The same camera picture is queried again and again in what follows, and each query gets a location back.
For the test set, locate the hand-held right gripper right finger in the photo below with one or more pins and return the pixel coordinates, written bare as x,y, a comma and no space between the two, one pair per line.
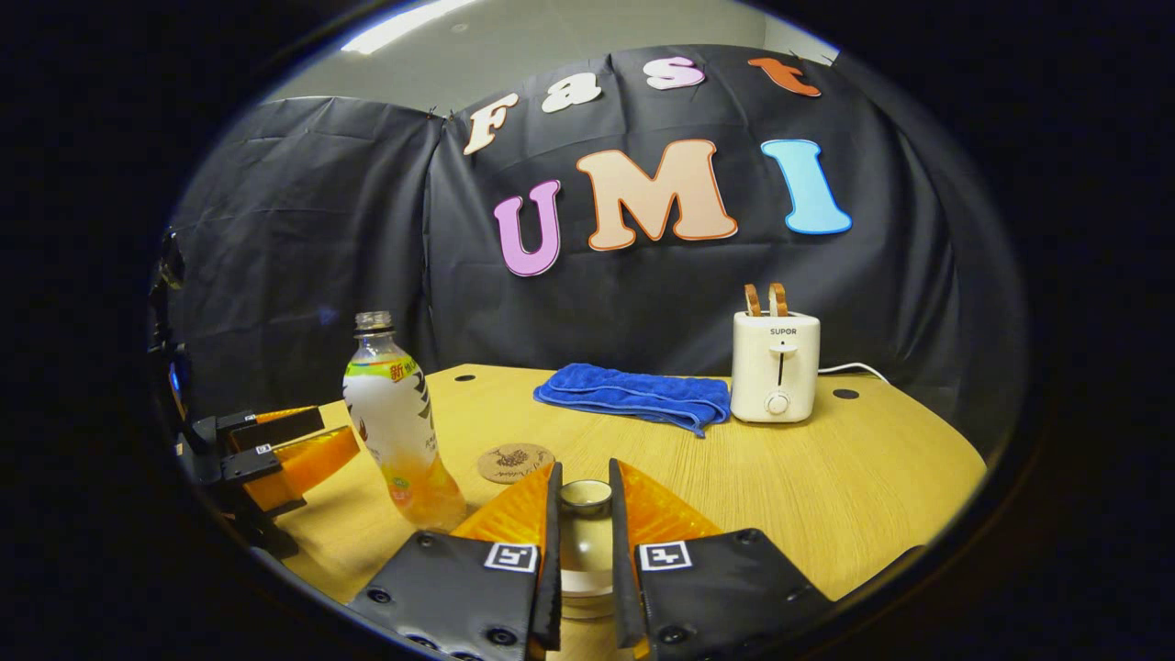
622,569

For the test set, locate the black backdrop cloth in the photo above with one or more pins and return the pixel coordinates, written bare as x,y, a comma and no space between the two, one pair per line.
303,229

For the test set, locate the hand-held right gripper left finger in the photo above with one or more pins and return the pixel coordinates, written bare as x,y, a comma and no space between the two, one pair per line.
551,569

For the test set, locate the blue towel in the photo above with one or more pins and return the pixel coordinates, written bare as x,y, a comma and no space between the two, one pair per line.
633,395

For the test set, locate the white teacup lid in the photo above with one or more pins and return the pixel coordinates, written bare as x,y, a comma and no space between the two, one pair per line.
586,537

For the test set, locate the clear plastic water bottle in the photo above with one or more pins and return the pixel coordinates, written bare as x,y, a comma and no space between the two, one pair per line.
395,413

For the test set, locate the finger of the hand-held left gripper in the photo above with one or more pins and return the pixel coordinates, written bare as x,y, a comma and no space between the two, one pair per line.
307,459
285,427

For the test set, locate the white toaster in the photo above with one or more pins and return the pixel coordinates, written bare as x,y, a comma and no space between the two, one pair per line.
776,367

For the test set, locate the round brown coaster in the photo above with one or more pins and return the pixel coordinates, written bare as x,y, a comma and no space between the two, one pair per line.
514,464

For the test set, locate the brown toast slice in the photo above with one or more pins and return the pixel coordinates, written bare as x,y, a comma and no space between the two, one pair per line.
778,299
753,300

